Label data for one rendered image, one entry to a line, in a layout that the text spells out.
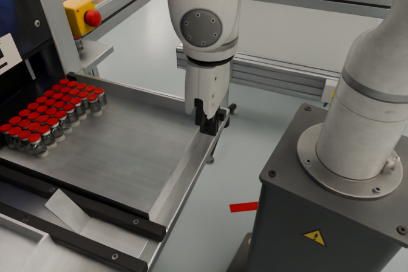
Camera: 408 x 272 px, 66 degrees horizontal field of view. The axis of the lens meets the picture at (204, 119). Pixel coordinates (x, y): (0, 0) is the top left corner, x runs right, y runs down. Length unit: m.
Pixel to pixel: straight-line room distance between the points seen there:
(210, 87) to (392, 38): 0.24
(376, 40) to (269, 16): 1.60
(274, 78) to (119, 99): 0.92
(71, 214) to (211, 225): 1.06
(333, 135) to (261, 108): 1.54
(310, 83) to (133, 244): 1.17
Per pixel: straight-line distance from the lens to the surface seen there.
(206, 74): 0.47
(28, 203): 0.60
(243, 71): 1.54
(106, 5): 1.11
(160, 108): 0.69
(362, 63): 0.50
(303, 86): 1.51
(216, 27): 0.35
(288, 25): 2.03
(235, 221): 1.54
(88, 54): 0.93
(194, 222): 1.53
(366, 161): 0.59
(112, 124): 0.67
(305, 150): 0.64
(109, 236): 0.52
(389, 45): 0.45
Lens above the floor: 1.32
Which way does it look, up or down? 42 degrees down
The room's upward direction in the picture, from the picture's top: straight up
